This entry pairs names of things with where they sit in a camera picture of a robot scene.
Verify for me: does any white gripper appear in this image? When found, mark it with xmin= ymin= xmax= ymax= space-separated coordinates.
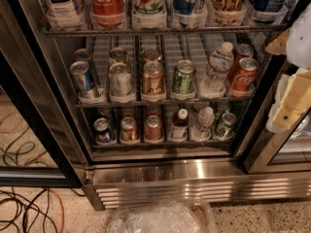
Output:
xmin=265 ymin=3 xmax=311 ymax=133

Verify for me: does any red coke can top shelf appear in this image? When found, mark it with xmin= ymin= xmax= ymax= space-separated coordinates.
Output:
xmin=91 ymin=0 xmax=124 ymax=28

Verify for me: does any red coke can middle front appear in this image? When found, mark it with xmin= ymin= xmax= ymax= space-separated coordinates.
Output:
xmin=230 ymin=57 xmax=259 ymax=92

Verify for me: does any red coke can middle rear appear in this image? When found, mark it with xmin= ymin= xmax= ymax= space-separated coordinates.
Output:
xmin=233 ymin=44 xmax=254 ymax=62

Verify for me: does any clear water bottle middle shelf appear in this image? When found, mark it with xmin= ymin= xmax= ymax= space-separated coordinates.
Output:
xmin=202 ymin=42 xmax=234 ymax=93

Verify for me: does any clear water bottle shelf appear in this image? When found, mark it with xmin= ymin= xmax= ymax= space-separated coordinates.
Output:
xmin=194 ymin=107 xmax=215 ymax=142
xmin=202 ymin=42 xmax=234 ymax=93

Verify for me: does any green can bottom shelf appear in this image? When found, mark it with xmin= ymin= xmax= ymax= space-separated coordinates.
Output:
xmin=215 ymin=113 xmax=237 ymax=138

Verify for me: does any green can shelf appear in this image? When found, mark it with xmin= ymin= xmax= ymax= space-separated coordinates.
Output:
xmin=172 ymin=60 xmax=195 ymax=94
xmin=215 ymin=113 xmax=237 ymax=138

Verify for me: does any clear water bottle bottom shelf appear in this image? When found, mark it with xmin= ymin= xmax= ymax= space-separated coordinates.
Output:
xmin=194 ymin=107 xmax=215 ymax=142

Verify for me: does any green can middle shelf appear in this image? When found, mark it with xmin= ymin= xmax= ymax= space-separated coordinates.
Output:
xmin=172 ymin=60 xmax=195 ymax=94

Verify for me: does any blue silver can top shelf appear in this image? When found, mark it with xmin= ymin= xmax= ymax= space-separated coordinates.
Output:
xmin=173 ymin=0 xmax=205 ymax=29

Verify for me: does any gold can middle front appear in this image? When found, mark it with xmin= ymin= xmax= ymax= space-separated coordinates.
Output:
xmin=142 ymin=61 xmax=164 ymax=96

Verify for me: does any gold can middle rear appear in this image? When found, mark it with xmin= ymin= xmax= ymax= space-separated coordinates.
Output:
xmin=142 ymin=48 xmax=161 ymax=63

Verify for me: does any red can bottom shelf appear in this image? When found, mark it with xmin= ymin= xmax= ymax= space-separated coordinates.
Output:
xmin=145 ymin=116 xmax=162 ymax=141

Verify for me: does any white green 7up can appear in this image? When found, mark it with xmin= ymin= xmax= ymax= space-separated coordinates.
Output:
xmin=133 ymin=0 xmax=164 ymax=28

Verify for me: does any stainless steel glass-door fridge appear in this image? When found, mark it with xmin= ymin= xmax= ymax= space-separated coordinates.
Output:
xmin=0 ymin=0 xmax=310 ymax=211

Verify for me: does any white silver can middle front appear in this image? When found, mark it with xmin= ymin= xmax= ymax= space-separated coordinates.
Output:
xmin=109 ymin=63 xmax=132 ymax=97

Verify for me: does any white silver can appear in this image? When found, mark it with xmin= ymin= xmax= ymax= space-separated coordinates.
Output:
xmin=109 ymin=63 xmax=132 ymax=97
xmin=109 ymin=47 xmax=127 ymax=65

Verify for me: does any bronze can bottom shelf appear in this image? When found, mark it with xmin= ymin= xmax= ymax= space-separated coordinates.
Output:
xmin=121 ymin=116 xmax=138 ymax=141

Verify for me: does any white silver can middle rear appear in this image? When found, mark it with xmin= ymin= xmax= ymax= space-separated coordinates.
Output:
xmin=109 ymin=47 xmax=127 ymax=65

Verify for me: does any blue pepsi can bottom shelf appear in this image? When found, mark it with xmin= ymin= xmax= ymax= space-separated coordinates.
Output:
xmin=93 ymin=117 xmax=114 ymax=144

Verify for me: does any blue silver can middle front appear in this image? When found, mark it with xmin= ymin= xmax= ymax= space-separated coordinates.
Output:
xmin=69 ymin=60 xmax=99 ymax=99

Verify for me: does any blue silver can middle rear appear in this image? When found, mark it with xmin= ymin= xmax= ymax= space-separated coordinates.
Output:
xmin=73 ymin=49 xmax=92 ymax=63

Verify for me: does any white black tea can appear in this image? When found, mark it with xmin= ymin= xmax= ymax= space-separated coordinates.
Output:
xmin=45 ymin=0 xmax=86 ymax=31

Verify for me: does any brown bottle white cap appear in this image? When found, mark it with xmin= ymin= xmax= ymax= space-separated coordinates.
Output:
xmin=170 ymin=109 xmax=189 ymax=140

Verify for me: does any clear plastic bin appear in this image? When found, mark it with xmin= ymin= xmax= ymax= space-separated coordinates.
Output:
xmin=105 ymin=198 xmax=218 ymax=233

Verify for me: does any orange cable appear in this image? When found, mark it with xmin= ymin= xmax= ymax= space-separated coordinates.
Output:
xmin=48 ymin=187 xmax=66 ymax=233

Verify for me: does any black cable bundle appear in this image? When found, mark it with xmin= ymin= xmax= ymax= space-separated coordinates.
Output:
xmin=0 ymin=187 xmax=59 ymax=233

